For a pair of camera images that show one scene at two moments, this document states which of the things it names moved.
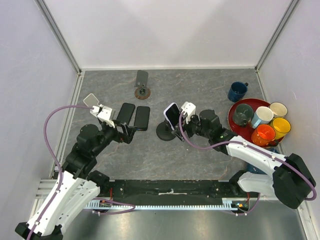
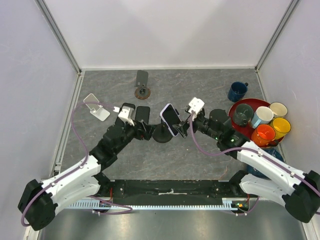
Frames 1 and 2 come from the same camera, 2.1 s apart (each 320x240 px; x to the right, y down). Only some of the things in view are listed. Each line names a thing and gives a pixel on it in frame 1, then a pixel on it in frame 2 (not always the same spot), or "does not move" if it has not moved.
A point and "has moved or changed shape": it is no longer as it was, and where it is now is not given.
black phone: x=126 y=112 does not move
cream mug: x=279 y=109 does not move
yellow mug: x=281 y=126 does not move
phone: x=172 y=114 has moved or changed shape
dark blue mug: x=237 y=91 does not move
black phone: x=142 y=118 does not move
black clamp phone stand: x=165 y=132 has moved or changed shape
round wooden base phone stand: x=142 y=92 does not move
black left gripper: x=128 y=130 to x=147 y=132
